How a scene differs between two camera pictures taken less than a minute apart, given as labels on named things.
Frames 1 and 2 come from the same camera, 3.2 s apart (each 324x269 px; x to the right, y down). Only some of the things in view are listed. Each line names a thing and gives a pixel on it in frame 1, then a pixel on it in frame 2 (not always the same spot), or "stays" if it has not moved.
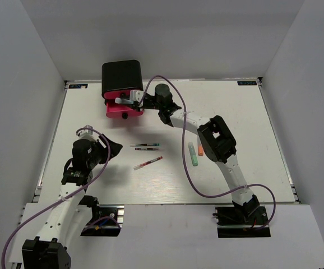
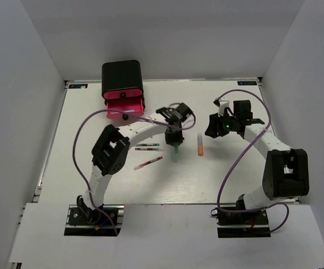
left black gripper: [115, 148] -> [178, 138]
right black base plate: [231, 222] stays
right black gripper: [137, 108] -> [215, 126]
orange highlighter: [200, 149] stays
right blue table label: [246, 83] stays
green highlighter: [193, 154] -> [176, 154]
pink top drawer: [120, 94] stays
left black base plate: [107, 221] stays
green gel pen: [143, 144] stays
